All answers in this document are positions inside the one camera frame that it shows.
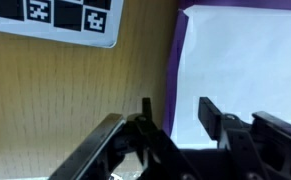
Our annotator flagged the patterned calibration board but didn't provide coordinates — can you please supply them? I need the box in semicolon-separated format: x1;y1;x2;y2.
0;0;124;48

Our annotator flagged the purple file folder with papers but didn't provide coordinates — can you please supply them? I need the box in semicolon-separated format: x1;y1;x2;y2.
163;0;291;149

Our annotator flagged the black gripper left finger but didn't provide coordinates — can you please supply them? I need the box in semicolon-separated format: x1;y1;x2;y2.
48;97;199;180

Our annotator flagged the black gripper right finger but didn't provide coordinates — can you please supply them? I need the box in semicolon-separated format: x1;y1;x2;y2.
198;97;291;180

